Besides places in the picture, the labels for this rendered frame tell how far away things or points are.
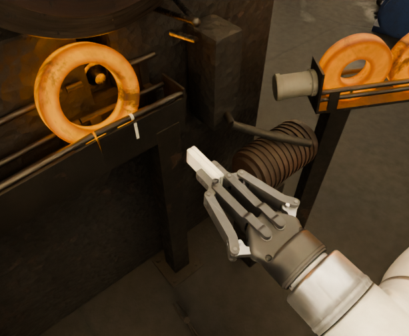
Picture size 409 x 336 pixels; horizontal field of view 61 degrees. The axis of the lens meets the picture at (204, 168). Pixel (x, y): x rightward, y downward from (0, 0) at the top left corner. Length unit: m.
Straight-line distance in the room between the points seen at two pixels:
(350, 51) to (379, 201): 0.87
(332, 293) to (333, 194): 1.11
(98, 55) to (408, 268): 0.56
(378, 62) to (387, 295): 0.54
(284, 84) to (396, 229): 0.88
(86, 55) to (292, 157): 0.52
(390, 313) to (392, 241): 1.05
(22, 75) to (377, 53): 0.68
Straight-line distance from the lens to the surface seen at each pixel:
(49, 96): 0.63
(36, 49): 0.65
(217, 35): 0.72
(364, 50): 0.83
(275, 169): 0.85
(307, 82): 0.82
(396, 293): 0.46
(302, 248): 0.44
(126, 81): 0.68
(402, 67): 0.90
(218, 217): 0.46
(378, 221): 1.51
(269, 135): 0.84
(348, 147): 1.74
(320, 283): 0.43
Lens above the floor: 1.14
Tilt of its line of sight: 48 degrees down
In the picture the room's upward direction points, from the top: straight up
